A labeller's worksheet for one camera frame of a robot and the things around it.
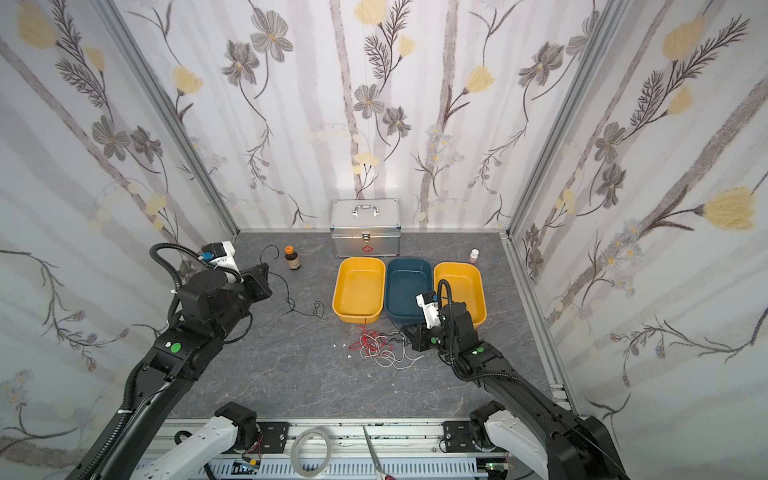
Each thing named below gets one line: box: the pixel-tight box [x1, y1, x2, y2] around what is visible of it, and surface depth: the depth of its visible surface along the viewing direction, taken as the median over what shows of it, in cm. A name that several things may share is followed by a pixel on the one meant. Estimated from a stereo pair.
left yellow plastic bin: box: [332, 257, 386, 324], surface depth 103 cm
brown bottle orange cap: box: [284, 245, 301, 271], surface depth 106 cm
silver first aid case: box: [330, 198, 401, 259], surface depth 107 cm
